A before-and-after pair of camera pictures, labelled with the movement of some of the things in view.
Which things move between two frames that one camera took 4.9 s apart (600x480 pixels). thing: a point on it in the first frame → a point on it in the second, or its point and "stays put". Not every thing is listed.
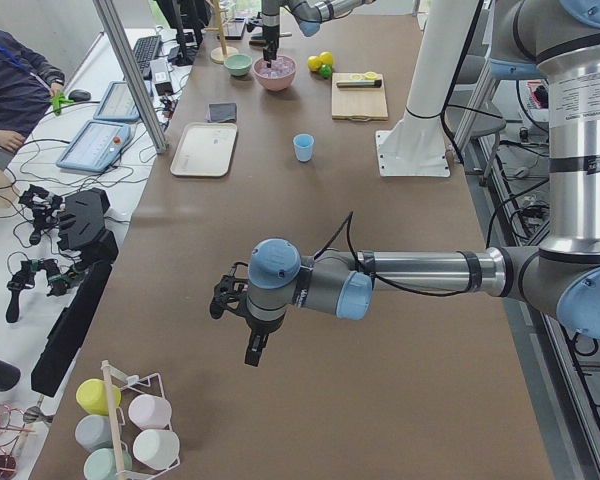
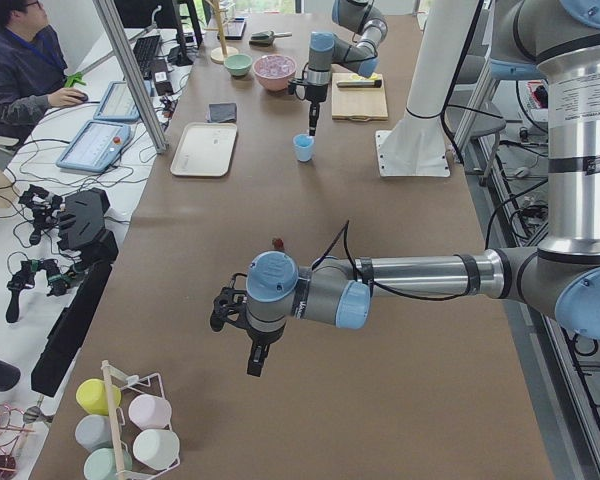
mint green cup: x=100 y=464 stays put
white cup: x=157 y=448 stays put
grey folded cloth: x=221 y=112 stays put
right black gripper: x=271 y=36 → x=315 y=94
